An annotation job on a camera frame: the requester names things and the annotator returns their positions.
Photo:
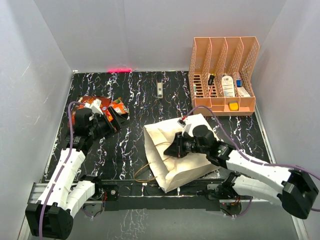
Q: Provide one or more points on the peach plastic desk organizer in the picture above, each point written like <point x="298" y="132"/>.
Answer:
<point x="233" y="56"/>

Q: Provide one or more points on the red snack packet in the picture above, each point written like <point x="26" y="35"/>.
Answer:
<point x="88" y="101"/>

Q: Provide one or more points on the orange snack packet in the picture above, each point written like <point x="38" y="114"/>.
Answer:
<point x="120" y="108"/>

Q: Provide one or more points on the pink tape strip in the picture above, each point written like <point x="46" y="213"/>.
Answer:
<point x="119" y="70"/>

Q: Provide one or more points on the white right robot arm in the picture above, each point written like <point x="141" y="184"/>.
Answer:
<point x="289" y="186"/>

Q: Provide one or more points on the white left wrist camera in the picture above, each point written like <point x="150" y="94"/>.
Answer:
<point x="95" y="106"/>

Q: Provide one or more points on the small white blue box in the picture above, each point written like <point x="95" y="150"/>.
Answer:
<point x="241" y="90"/>

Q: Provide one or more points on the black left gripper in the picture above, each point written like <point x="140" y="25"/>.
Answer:
<point x="115" y="125"/>

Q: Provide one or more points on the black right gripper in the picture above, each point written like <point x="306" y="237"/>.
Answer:
<point x="176" y="148"/>

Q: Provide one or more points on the beige paper bag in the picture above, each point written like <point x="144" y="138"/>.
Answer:
<point x="168" y="164"/>

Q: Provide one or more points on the black front mounting rail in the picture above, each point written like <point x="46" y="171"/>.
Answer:
<point x="117" y="195"/>

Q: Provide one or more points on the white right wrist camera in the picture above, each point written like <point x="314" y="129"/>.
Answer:
<point x="186" y="127"/>

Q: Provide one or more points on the black yellow highlighter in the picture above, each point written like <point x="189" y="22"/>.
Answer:
<point x="211" y="78"/>

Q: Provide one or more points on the yellow object in organizer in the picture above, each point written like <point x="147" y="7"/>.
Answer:
<point x="233" y="106"/>

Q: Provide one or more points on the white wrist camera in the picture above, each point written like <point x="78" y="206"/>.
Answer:
<point x="95" y="106"/>
<point x="186" y="127"/>

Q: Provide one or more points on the grey black stapler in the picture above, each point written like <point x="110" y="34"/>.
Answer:
<point x="159" y="85"/>

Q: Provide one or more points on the white lotion tube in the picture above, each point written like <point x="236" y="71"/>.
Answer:
<point x="228" y="88"/>

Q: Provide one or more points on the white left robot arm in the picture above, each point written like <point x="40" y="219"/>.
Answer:
<point x="52" y="215"/>

